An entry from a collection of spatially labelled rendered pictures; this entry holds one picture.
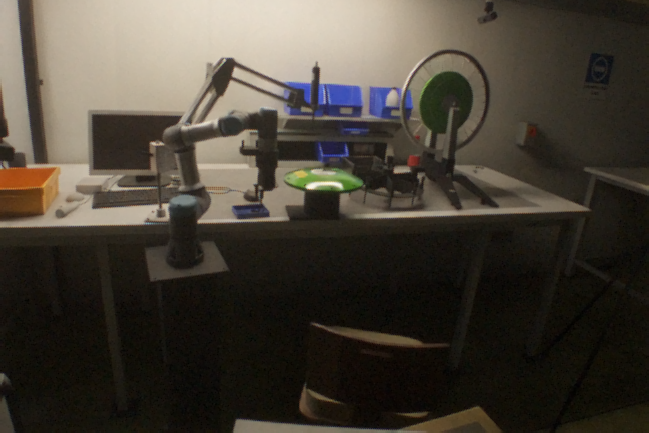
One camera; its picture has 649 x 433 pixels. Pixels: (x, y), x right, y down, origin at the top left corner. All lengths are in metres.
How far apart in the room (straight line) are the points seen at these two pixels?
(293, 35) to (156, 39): 0.75
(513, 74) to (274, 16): 1.65
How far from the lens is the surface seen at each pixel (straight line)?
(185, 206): 1.30
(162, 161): 1.50
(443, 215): 1.81
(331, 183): 1.49
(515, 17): 3.10
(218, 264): 1.36
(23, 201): 1.74
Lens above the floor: 1.48
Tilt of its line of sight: 17 degrees down
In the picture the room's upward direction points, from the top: 4 degrees clockwise
